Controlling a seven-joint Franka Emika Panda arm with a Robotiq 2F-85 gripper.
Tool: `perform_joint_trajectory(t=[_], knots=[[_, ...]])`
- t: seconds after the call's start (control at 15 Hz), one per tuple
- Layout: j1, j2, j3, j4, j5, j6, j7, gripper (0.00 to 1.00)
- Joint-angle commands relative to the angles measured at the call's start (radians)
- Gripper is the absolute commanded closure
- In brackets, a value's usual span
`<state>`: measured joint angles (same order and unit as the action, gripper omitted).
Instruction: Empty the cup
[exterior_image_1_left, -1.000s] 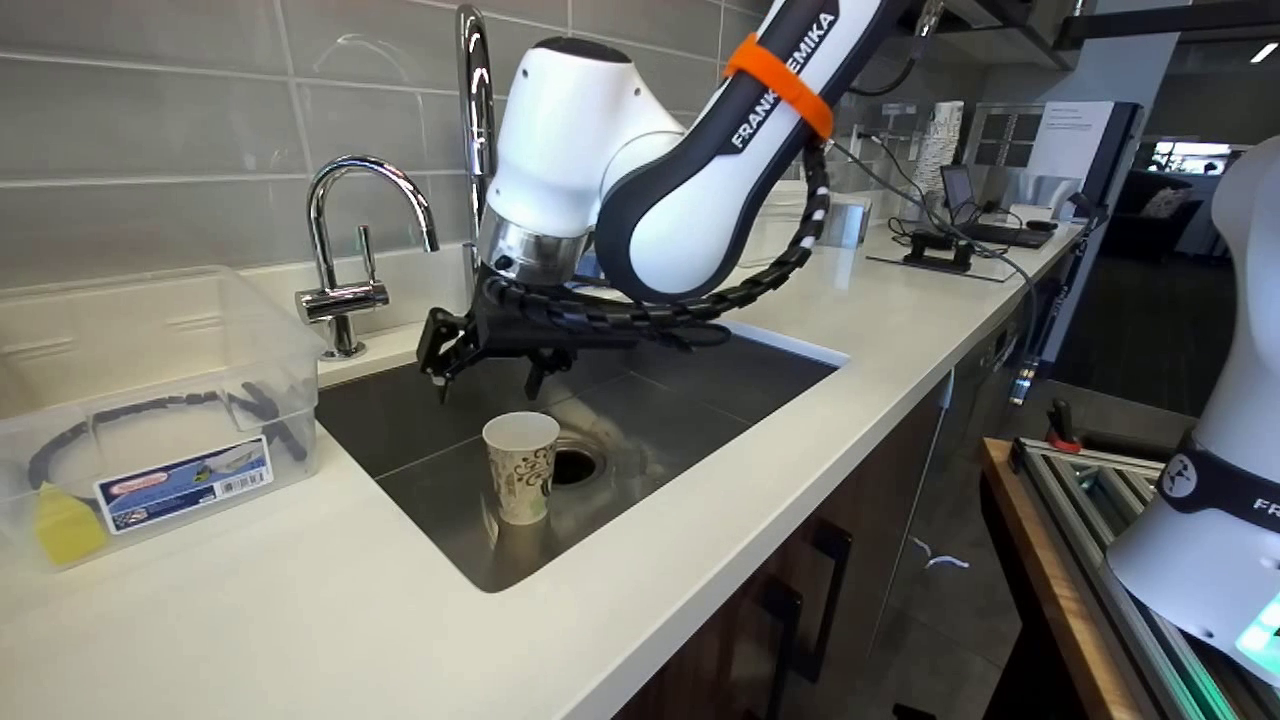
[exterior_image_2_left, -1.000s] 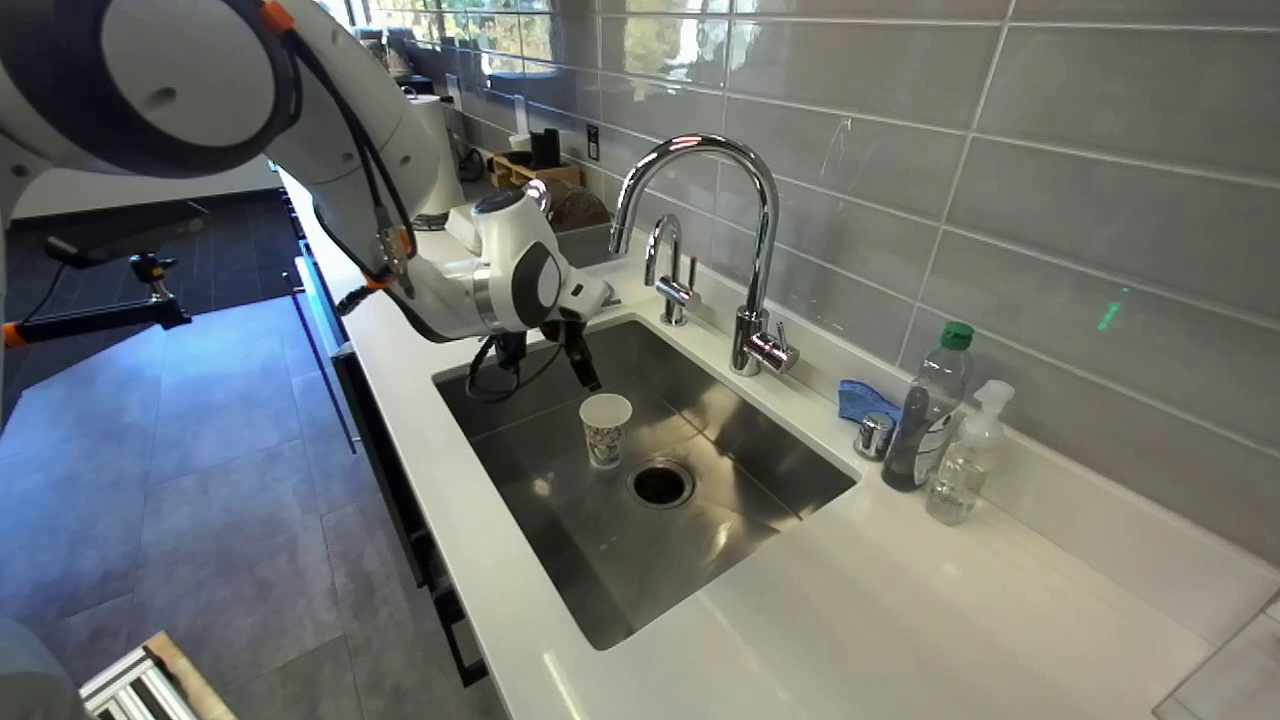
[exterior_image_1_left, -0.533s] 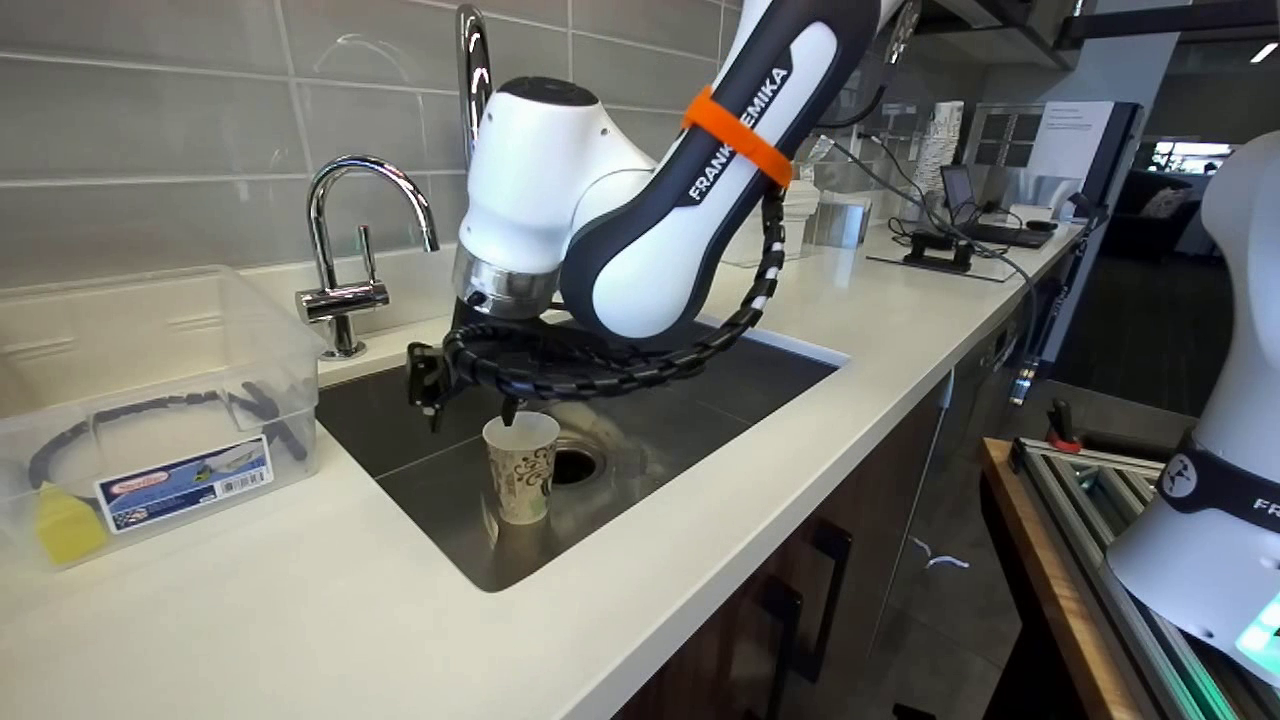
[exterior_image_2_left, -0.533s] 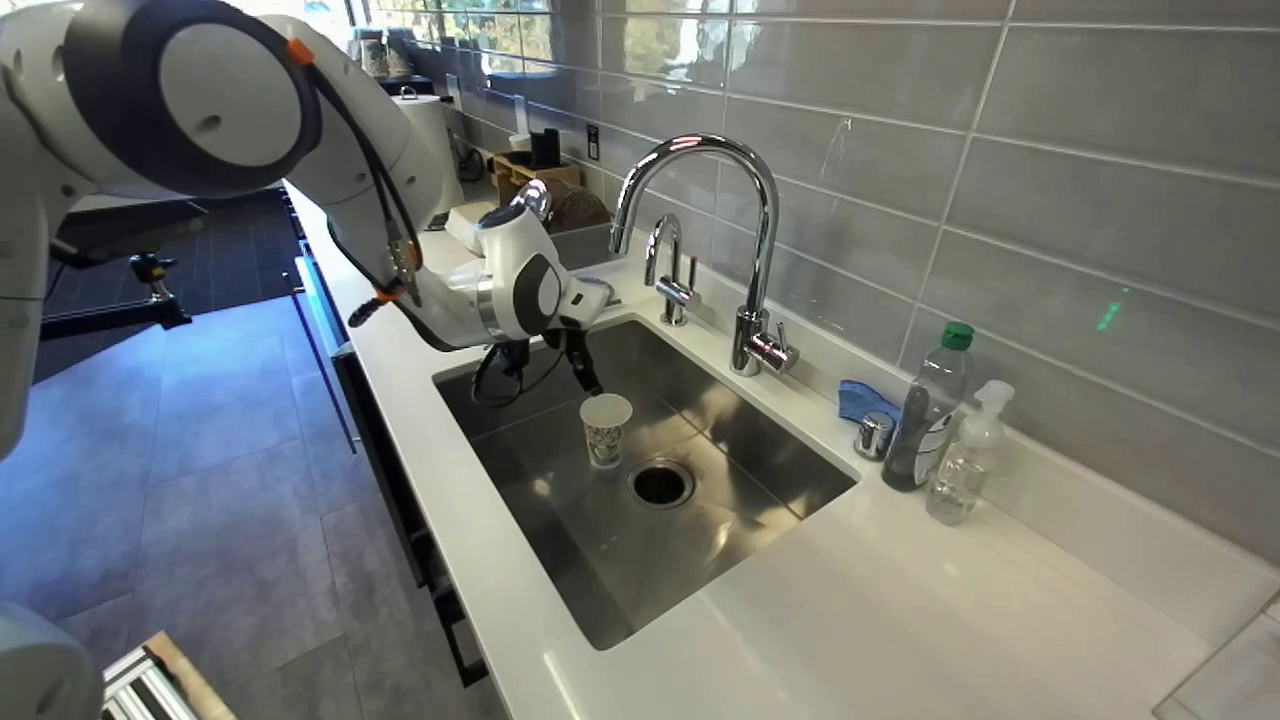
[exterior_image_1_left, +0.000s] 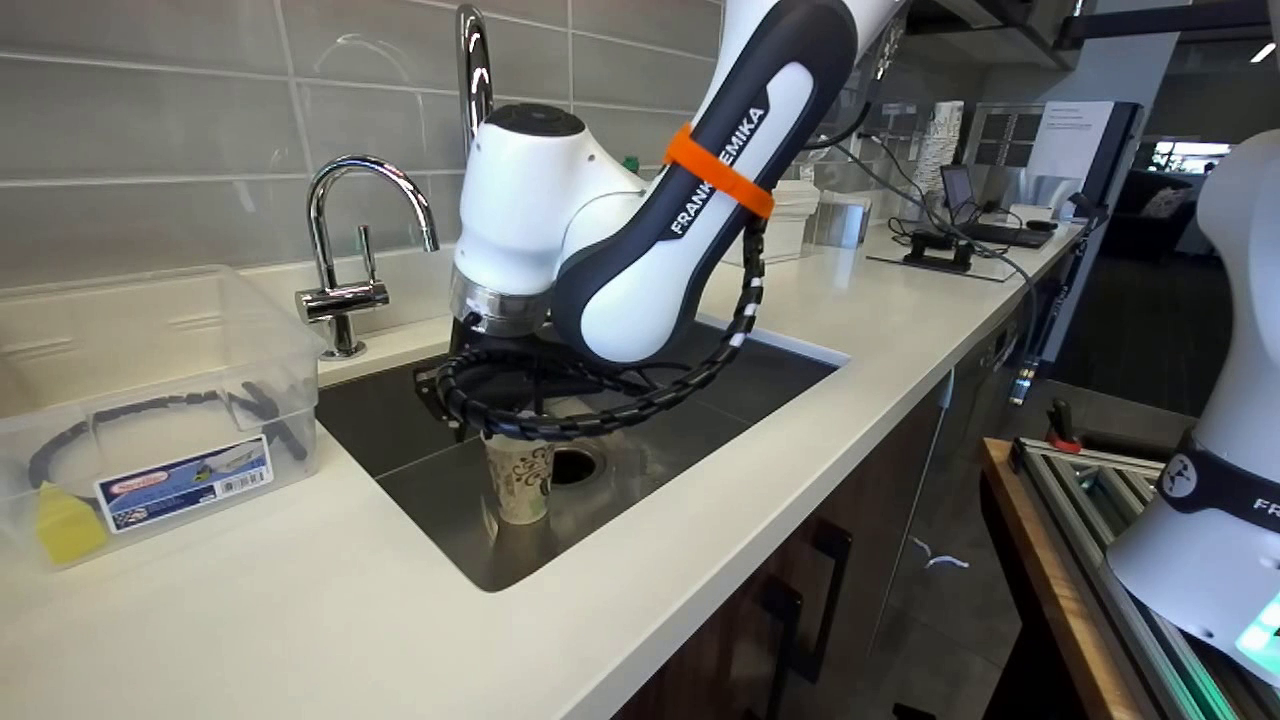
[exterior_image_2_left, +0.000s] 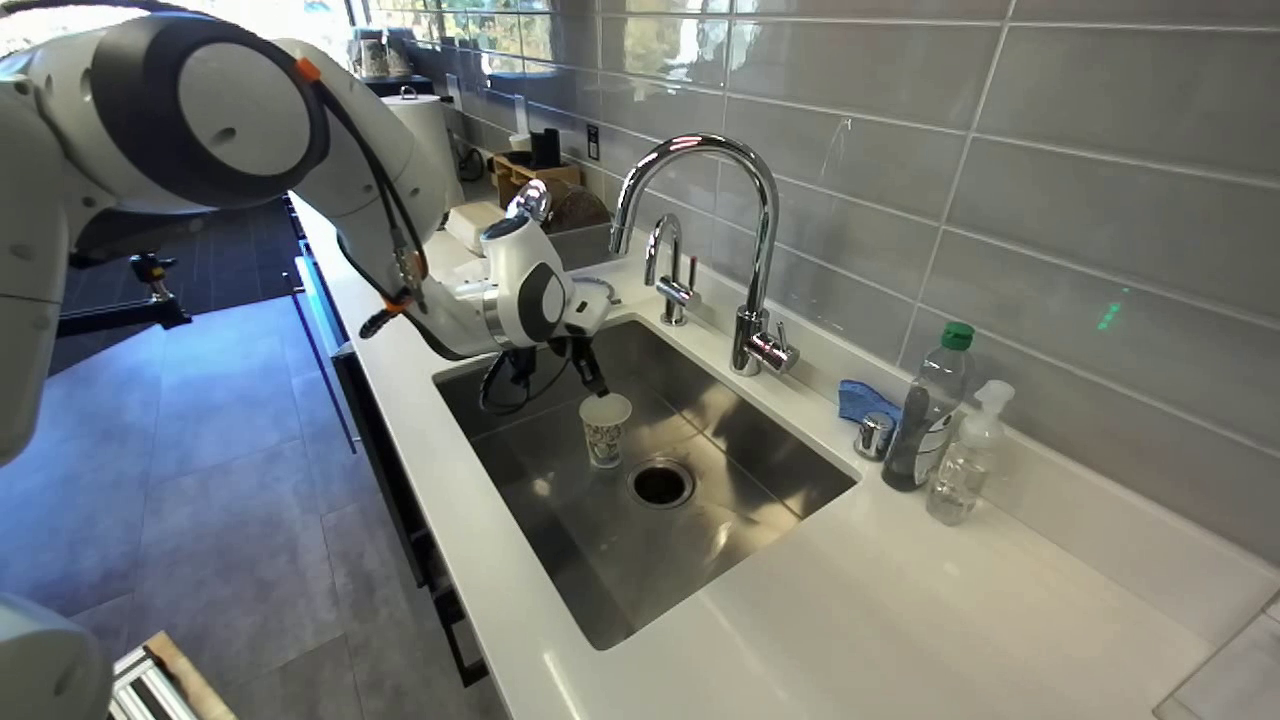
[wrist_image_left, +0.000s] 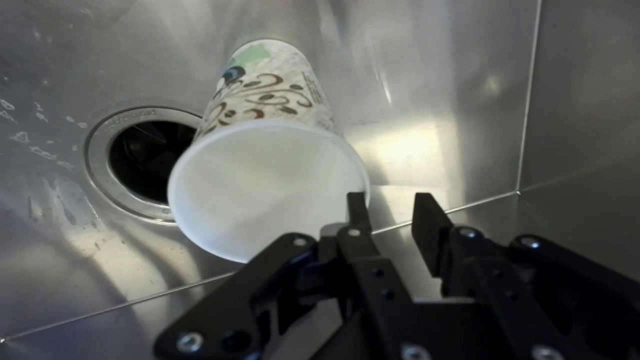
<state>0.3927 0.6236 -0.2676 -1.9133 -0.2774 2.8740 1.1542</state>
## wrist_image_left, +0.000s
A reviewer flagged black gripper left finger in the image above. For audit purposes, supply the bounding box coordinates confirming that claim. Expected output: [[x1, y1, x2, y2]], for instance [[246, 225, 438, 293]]
[[151, 189, 428, 360]]

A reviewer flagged round metal sink drain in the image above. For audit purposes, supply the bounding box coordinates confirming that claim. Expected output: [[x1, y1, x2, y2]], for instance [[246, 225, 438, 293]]
[[83, 103, 206, 225]]

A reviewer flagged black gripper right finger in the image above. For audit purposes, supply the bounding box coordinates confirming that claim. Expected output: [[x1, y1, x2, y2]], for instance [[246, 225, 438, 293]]
[[410, 189, 640, 360]]

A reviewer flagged patterned white paper cup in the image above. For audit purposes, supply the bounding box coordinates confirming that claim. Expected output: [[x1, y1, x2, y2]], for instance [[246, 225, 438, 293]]
[[165, 37, 371, 266]]

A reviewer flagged stainless steel sink basin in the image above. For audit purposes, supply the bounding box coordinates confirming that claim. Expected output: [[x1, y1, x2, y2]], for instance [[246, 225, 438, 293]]
[[0, 0, 640, 360]]

